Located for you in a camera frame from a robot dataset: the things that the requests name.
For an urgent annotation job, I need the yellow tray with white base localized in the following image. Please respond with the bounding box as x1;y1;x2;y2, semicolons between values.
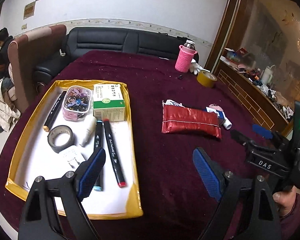
5;80;143;219

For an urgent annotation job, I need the black tape roll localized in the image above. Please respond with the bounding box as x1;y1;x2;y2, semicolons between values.
47;125;75;153

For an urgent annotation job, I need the clear box of trinkets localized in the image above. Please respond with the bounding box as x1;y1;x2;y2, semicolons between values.
62;86;92;121

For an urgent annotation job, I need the yellow tape roll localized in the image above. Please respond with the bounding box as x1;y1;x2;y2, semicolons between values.
197;70;217;88

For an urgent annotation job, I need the red foil snack bag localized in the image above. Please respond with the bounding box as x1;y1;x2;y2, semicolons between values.
161;104;222;139

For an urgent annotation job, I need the white object behind bottle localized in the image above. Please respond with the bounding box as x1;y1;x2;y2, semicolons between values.
189;59;210;75

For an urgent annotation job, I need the clutter on cabinet top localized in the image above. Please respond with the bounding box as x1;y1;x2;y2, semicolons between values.
220;48;294;121

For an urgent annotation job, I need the red capped black marker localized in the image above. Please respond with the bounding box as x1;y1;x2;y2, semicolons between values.
103;119;127;188

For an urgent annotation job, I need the wooden side cabinet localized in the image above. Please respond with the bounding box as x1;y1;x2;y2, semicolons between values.
213;60;292;137

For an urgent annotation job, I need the brown pink armchair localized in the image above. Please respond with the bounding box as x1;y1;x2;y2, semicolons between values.
8;24;66;113

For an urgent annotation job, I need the small white packet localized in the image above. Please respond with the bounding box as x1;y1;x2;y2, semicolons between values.
63;151;85;169

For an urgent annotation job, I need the black leather sofa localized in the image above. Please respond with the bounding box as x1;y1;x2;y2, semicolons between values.
32;27;192;93

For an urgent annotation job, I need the small framed wall plaque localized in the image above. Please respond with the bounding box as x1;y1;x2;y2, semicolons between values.
23;1;36;20

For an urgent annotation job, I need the green white medicine box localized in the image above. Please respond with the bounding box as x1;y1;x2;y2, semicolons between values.
93;83;125;122

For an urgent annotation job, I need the person in black clothes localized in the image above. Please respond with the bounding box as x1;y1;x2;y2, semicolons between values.
0;28;13;94

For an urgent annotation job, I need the white medicine boxes pile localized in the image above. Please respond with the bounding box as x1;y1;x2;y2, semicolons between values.
162;99;232;130

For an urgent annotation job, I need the person's right hand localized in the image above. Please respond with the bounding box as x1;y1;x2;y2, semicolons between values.
273;187;297;217

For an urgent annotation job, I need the white jacket on chair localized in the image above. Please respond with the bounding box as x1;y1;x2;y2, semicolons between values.
0;80;21;132

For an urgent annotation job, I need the black marker gold cap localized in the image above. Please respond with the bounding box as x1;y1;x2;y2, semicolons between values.
43;91;66;132

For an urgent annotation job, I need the pink knitted bottle sleeve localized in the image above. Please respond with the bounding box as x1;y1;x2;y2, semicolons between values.
175;40;197;73

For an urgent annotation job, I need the small white bottle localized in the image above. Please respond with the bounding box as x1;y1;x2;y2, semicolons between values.
78;115;97;147

